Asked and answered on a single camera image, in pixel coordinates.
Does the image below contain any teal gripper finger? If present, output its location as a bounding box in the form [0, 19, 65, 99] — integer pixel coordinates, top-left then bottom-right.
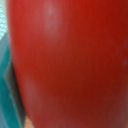
[0, 44, 28, 128]

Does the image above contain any red tomato toy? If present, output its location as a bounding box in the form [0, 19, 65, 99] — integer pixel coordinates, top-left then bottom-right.
[6, 0, 128, 128]

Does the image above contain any white woven placemat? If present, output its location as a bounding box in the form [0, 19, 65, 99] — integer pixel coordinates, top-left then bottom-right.
[0, 0, 9, 51]

